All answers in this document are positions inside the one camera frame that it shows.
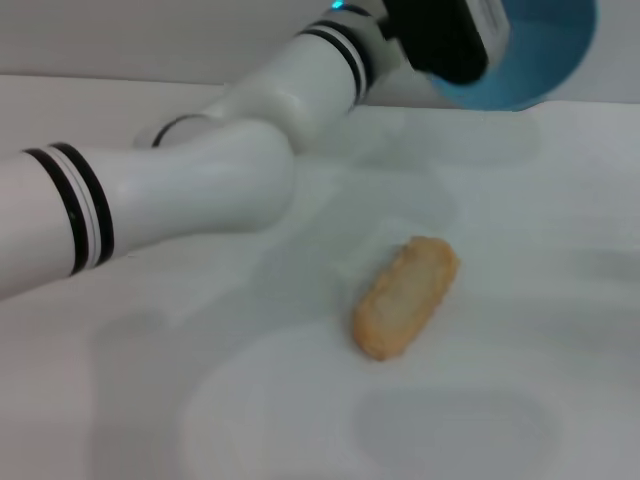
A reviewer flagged blue bowl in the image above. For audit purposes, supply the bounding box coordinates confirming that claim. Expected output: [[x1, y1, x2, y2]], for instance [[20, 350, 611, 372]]
[[431, 0, 599, 112]]

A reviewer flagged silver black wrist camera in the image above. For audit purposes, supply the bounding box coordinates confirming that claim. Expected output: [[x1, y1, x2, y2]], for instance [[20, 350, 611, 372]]
[[381, 0, 512, 87]]

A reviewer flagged ridged orange bread loaf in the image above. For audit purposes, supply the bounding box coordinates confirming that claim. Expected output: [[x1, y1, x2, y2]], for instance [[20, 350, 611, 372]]
[[352, 235, 461, 363]]

